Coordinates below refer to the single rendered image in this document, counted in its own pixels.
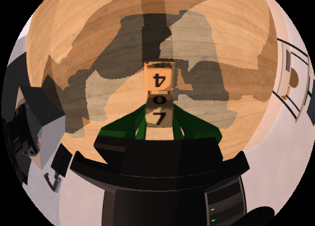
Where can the orange number cube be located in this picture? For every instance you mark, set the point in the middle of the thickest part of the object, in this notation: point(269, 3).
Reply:
point(159, 77)
point(159, 110)

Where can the orange open-top tray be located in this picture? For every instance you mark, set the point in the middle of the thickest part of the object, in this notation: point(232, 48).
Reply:
point(146, 64)

